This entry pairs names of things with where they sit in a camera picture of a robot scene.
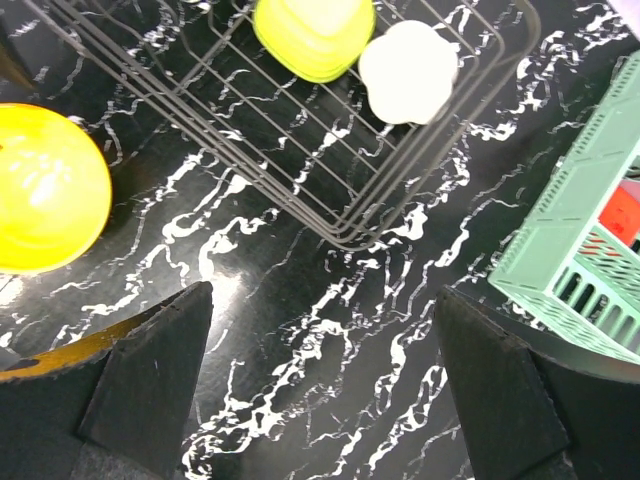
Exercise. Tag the green file organizer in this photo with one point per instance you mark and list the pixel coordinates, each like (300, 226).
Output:
(563, 266)

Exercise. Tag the white square bowl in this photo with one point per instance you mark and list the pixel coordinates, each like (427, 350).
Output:
(408, 73)

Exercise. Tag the marble patterned table mat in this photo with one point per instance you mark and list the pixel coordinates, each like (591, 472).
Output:
(320, 363)

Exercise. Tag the red cube front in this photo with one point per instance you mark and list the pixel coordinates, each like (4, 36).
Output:
(621, 216)

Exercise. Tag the wire dish rack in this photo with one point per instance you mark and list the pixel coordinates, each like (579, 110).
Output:
(317, 151)

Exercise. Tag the yellow bottom bowl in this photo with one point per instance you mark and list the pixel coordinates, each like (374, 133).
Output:
(56, 190)

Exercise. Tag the patterned bowl green outside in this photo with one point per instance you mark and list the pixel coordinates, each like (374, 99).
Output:
(317, 41)

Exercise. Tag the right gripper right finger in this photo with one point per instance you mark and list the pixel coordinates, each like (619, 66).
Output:
(534, 406)

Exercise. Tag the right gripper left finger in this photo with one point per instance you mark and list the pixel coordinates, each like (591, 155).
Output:
(112, 405)

